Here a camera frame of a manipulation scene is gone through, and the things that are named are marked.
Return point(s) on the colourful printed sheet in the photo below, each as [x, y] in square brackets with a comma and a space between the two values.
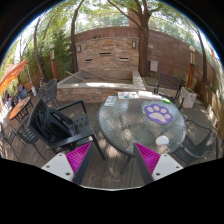
[128, 95]

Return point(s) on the stone fountain basin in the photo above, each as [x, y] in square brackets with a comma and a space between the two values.
[95, 92]

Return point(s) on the wooden lamp post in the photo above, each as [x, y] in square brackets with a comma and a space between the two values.
[53, 62]
[192, 64]

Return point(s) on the round wooden side table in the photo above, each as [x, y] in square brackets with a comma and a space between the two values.
[20, 111]

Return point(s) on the grey wall utility box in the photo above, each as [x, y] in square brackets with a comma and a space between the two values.
[153, 66]

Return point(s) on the right wooden lamp post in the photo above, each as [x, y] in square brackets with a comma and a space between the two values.
[192, 64]

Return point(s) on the white planter box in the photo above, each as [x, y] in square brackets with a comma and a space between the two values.
[188, 97]

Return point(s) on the white paper stack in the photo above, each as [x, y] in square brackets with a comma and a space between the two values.
[149, 95]

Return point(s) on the left wooden lamp post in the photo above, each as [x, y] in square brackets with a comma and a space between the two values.
[53, 62]

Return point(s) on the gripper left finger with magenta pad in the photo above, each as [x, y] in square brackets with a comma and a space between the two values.
[71, 166]

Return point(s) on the black chair behind table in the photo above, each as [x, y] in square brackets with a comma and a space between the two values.
[170, 82]

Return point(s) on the grey chair far left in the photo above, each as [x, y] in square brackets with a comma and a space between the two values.
[48, 92]

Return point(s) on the black mesh chair right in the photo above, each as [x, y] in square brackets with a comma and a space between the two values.
[199, 142]

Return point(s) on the purple paw print mouse pad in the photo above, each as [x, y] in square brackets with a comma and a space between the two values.
[158, 114]

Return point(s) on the round glass patio table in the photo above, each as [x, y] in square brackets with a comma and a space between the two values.
[125, 124]

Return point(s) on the orange patio umbrella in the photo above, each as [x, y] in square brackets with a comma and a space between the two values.
[12, 71]

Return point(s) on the green marker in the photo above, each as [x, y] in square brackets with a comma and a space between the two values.
[166, 101]

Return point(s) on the black patio chair near left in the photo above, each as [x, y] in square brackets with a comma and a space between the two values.
[81, 129]

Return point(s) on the black chair bottom left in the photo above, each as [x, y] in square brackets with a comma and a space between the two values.
[23, 133]

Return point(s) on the black backpack on chair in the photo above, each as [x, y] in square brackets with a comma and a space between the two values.
[49, 124]

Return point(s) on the small white card booklet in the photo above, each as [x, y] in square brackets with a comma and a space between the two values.
[110, 101]

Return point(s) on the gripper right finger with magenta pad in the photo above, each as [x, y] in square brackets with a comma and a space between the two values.
[154, 166]

